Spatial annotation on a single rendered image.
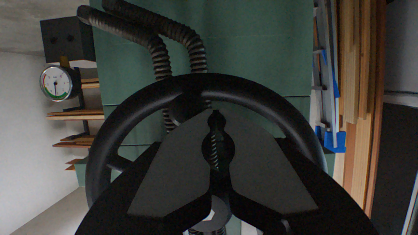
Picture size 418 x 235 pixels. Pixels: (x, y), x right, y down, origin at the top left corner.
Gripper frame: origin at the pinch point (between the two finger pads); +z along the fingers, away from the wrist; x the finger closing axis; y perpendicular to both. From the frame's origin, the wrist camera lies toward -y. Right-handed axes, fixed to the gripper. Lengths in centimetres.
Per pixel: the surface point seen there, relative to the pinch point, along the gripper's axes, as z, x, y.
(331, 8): 102, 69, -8
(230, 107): 21.5, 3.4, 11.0
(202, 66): 11.9, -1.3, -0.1
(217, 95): 5.2, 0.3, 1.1
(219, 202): 0.3, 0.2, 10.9
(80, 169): 16.7, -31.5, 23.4
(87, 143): 210, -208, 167
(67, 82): 17.6, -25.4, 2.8
